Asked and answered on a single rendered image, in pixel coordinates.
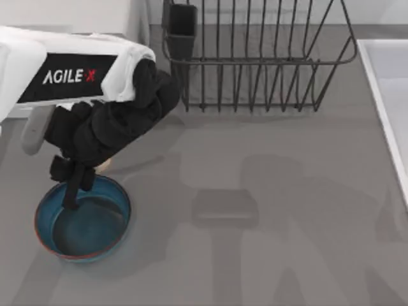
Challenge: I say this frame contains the pale grey rounded box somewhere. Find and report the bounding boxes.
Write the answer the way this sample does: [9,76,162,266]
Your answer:
[21,106,55,156]

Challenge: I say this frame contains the blue bowl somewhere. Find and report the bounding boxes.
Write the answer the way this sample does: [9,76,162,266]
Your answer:
[34,174,133,264]

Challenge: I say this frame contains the black utensil holder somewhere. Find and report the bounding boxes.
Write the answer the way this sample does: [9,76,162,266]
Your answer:
[162,3,199,62]

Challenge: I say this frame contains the dark wire dish rack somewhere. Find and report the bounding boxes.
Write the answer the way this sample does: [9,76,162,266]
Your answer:
[161,0,358,113]

